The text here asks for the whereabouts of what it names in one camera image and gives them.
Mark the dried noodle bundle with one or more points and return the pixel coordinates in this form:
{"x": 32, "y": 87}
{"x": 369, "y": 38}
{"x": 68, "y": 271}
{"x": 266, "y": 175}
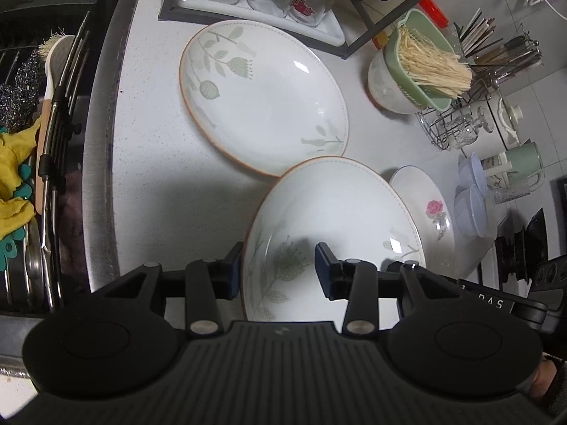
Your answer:
{"x": 430, "y": 67}

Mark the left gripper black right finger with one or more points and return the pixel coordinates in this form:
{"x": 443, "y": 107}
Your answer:
{"x": 353, "y": 280}

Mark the white plate green floral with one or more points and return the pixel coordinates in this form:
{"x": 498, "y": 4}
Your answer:
{"x": 261, "y": 97}
{"x": 331, "y": 200}

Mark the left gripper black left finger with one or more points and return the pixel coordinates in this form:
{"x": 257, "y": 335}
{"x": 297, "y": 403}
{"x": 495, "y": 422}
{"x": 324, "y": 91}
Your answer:
{"x": 205, "y": 283}

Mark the white electric cooker pot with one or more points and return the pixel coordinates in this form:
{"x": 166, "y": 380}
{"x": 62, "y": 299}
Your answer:
{"x": 507, "y": 117}

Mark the dish brush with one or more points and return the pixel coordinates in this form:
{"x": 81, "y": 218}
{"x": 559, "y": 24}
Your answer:
{"x": 54, "y": 52}

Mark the black metal shelf rack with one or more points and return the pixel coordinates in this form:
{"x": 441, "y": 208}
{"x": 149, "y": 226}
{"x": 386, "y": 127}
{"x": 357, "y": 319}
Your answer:
{"x": 354, "y": 17}

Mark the clear plastic bowl near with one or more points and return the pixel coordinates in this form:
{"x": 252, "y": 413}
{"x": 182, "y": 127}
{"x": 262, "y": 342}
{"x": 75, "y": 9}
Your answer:
{"x": 470, "y": 213}

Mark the green electric kettle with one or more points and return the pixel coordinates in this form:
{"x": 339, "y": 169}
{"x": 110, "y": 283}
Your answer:
{"x": 520, "y": 168}

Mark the green colander basket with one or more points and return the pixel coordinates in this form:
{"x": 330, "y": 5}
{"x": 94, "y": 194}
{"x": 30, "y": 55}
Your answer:
{"x": 422, "y": 97}

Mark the clear textured glass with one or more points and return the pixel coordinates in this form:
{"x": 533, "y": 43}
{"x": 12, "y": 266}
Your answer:
{"x": 507, "y": 194}

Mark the green utensil holder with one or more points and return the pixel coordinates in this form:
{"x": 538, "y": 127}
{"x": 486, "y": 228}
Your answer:
{"x": 493, "y": 60}

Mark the black gas stove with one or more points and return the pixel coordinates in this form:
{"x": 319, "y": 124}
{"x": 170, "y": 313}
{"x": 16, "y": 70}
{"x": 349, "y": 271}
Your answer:
{"x": 533, "y": 234}

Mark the red lid plastic jar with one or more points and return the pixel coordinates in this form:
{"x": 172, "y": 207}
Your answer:
{"x": 431, "y": 10}

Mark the person's right hand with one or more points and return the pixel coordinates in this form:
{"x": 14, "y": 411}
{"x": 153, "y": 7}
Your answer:
{"x": 542, "y": 379}

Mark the yellow cloth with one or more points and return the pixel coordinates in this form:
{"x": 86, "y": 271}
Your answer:
{"x": 15, "y": 149}

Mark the white plate pink rose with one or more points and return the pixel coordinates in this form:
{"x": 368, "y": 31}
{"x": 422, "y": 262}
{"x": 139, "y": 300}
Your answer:
{"x": 430, "y": 213}

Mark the white drip tray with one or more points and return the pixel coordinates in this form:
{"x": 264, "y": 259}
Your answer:
{"x": 327, "y": 31}

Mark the steel wool scrubber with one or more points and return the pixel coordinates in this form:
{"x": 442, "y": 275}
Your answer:
{"x": 19, "y": 99}

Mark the steel sink drying rack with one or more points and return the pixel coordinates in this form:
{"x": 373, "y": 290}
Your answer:
{"x": 44, "y": 261}

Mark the wire glass holder rack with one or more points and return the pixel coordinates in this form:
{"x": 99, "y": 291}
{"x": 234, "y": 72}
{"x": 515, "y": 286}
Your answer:
{"x": 457, "y": 127}

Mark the white ceramic bowl brown rim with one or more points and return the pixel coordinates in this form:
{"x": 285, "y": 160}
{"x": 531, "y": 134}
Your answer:
{"x": 384, "y": 91}

